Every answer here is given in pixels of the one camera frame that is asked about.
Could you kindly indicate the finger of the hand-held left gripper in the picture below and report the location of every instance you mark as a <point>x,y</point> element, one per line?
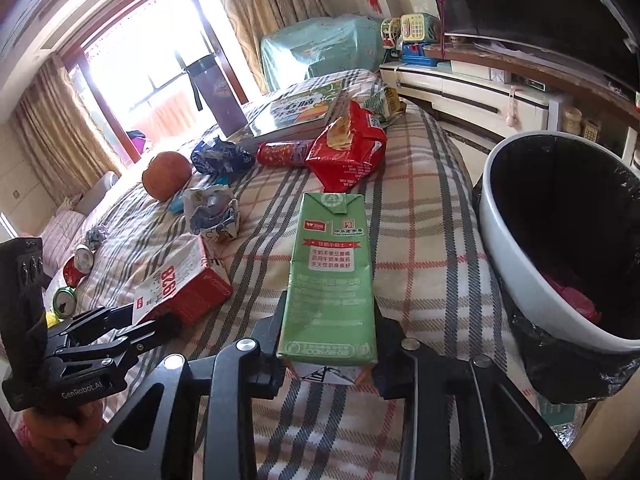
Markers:
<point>100,317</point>
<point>150,335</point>

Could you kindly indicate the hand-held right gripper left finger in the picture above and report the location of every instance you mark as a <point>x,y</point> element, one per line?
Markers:
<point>267,360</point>

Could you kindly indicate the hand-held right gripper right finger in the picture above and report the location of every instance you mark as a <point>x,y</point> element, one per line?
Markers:
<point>392,365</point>

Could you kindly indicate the red and white carton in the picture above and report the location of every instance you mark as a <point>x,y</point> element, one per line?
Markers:
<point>195,285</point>

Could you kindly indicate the green milk carton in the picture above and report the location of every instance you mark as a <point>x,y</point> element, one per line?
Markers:
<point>325,285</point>

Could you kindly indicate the white and blue wrapper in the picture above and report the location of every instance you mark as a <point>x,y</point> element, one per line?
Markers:
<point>210,210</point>

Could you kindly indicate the white bin with black bag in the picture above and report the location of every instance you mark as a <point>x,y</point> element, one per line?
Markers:
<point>520,280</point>

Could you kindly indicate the pink wrapper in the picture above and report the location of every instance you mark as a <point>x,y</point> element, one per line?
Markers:
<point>570,292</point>

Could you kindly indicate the red snack bag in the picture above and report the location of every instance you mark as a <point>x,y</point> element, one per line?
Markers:
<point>345,160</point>

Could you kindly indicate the person's left hand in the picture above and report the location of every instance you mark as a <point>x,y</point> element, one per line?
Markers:
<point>55,435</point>

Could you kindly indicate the green drink can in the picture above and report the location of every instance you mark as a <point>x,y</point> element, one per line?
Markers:
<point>64,301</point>

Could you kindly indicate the yellow round object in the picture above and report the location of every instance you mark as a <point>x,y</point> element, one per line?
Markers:
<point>51,321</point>

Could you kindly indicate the red drink can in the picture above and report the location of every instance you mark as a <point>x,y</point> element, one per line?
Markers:
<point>75,272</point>

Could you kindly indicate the striped pillow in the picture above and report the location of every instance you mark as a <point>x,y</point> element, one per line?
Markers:
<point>60,227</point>

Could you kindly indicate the crumpled silver foil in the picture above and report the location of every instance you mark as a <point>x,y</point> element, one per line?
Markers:
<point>96,236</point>

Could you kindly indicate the beige sofa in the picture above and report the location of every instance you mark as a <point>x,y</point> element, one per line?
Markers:
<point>97,187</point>

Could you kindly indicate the beige curtain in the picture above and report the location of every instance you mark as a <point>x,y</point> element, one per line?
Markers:
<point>265,5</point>
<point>55,135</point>

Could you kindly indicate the reddish round fruit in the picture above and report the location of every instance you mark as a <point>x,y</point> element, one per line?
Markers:
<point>166,177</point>

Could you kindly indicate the teal book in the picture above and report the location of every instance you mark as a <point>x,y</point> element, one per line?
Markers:
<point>555,412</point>

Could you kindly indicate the red snack tube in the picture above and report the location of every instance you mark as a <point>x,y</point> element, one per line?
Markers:
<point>280,154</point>

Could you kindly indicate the balcony sliding door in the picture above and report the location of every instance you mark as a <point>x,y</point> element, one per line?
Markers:
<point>140,70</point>

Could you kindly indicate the purple water bottle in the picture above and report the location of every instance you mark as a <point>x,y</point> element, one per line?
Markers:
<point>222,100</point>

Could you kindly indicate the green children's book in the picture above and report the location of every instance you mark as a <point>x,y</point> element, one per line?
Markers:
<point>295,110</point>

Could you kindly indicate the green snack bag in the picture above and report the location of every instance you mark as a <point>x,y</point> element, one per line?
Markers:
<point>382,102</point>

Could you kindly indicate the pink hanging toy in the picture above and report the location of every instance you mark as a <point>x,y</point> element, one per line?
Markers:
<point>510,119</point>

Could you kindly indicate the white tv cabinet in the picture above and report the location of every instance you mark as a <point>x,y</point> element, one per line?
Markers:
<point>450,90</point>

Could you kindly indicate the beige jar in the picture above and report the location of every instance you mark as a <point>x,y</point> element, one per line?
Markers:
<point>572,121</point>

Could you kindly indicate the wooden abacus toy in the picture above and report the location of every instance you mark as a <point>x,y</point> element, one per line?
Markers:
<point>592,131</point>

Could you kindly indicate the teal covered furniture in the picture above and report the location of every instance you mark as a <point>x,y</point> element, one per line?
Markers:
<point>320,45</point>

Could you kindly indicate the brown marble tv shelf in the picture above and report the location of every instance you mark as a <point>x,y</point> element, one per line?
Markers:
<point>550,77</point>

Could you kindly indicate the white and yellow toy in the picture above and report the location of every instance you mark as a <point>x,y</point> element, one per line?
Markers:
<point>390,32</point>

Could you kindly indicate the toy cash register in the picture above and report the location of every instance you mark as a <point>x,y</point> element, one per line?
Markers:
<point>417,30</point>

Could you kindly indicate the black television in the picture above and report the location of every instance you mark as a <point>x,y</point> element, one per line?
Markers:
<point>525,0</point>

